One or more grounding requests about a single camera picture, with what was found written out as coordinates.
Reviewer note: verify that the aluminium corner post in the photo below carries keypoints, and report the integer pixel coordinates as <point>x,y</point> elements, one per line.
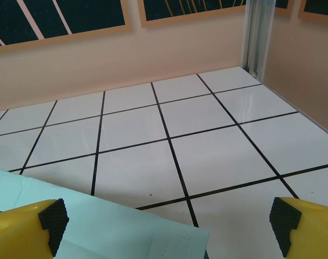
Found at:
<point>257,40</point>

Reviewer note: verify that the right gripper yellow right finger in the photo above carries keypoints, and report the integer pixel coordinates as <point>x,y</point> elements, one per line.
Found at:
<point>315,232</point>

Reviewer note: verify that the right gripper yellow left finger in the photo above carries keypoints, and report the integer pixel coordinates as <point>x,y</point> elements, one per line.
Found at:
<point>12,234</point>

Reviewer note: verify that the light blue paper box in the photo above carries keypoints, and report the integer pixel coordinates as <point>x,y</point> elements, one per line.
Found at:
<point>104,229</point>

